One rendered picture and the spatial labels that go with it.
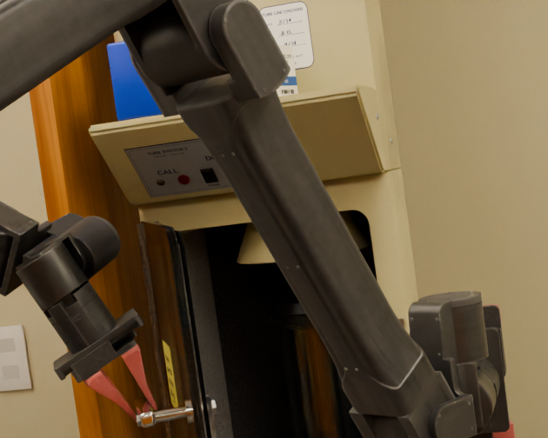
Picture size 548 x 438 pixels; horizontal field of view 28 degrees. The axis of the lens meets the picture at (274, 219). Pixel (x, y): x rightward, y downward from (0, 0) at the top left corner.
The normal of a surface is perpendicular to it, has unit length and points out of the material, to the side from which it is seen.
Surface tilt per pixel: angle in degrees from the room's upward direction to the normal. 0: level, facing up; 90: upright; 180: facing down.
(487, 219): 90
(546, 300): 90
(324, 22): 90
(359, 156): 135
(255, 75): 90
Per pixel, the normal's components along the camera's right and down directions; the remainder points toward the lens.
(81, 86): 0.96, -0.11
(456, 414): 0.69, -0.06
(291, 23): -0.26, 0.09
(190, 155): -0.09, 0.76
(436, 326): -0.72, 0.04
